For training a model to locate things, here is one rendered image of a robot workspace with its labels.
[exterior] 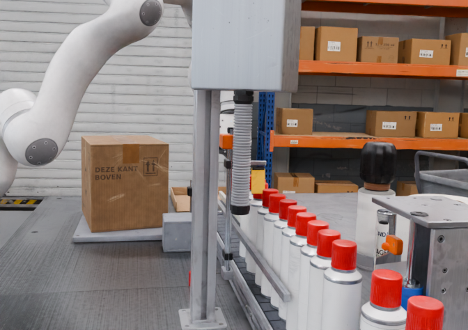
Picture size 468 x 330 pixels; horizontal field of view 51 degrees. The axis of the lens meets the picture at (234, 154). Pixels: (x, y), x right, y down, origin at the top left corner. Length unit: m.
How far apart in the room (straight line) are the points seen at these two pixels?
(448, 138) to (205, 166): 4.37
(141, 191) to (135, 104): 3.73
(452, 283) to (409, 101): 5.29
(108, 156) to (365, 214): 0.77
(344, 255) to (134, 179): 0.98
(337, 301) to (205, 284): 0.38
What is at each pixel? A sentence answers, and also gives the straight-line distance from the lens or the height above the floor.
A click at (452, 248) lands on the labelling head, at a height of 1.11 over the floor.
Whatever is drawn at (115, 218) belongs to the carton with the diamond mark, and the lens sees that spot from 1.56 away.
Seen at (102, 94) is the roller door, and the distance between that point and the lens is 5.30.
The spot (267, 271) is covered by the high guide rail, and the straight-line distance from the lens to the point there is 0.91.
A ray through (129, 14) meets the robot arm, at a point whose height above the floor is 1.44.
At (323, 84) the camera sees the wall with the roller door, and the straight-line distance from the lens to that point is 5.54.
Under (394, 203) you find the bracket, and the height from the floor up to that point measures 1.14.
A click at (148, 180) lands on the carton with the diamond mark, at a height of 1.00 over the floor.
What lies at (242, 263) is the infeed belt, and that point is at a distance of 1.19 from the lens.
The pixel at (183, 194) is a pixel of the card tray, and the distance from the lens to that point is 2.17.
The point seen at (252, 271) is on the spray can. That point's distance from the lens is 1.12.
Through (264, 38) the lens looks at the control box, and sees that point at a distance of 0.82.
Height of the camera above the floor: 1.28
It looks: 7 degrees down
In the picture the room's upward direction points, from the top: 2 degrees clockwise
